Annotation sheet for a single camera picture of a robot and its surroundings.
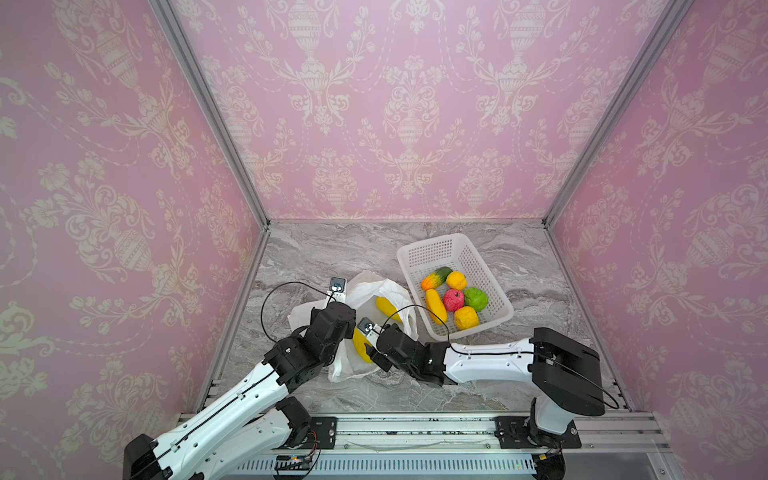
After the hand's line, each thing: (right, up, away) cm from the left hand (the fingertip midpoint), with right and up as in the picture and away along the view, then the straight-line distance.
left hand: (344, 305), depth 76 cm
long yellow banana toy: (+26, -3, +16) cm, 30 cm away
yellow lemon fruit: (+33, +4, +21) cm, 39 cm away
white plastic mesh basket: (+44, -5, +15) cm, 47 cm away
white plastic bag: (+12, 0, +2) cm, 12 cm away
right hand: (+7, -9, +5) cm, 13 cm away
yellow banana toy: (+5, -6, -9) cm, 12 cm away
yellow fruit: (+34, -6, +11) cm, 36 cm away
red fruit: (+31, -1, +16) cm, 35 cm away
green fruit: (+38, -1, +16) cm, 41 cm away
